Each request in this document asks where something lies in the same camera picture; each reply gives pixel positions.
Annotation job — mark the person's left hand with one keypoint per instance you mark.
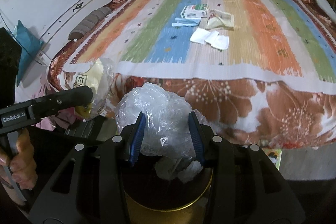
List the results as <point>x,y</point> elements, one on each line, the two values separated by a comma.
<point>22,161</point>

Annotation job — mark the striped woven mat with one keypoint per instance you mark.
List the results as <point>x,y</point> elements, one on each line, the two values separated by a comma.
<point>262,29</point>

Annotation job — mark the dark gold-rimmed metal bin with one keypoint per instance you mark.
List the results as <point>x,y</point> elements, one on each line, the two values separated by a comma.
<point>168,197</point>

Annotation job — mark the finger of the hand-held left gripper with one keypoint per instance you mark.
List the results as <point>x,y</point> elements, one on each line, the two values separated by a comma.
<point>65,98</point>

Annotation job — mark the pink cloth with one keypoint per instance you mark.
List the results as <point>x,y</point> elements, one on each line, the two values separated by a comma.
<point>52,123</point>

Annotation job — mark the clear plastic bag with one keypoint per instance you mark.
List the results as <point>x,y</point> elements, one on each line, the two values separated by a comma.
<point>162,108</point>

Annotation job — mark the white headboard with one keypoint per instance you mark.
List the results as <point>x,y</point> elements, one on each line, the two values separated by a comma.
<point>65,3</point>

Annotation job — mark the floral brown blanket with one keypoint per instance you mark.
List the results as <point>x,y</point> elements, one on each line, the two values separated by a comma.
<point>236,111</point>

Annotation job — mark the cream food wrapper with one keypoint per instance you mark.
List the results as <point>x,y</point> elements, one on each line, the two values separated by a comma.
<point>219,19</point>

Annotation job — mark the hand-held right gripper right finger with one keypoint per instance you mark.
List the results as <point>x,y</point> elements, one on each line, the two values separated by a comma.
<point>196,136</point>

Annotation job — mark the green white cardboard box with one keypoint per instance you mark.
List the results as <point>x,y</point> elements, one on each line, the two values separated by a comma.
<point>194,12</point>

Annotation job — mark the striped brown pillow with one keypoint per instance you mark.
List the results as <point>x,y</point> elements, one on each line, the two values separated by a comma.
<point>89,23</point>

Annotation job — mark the white rolled cloth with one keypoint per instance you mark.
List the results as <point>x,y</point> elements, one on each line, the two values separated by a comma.
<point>325,5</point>

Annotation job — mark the white paper piece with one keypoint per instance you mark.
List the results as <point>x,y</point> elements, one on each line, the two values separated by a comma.
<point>202,36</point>
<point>220,42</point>

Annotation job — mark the yellow clear snack wrapper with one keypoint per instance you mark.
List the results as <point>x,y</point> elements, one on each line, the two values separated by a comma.
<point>98,77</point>

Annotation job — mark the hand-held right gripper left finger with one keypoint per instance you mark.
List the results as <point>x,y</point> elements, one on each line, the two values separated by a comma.
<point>137,136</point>

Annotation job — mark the white printed plastic bag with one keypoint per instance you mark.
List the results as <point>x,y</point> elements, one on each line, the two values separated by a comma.
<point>183,171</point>

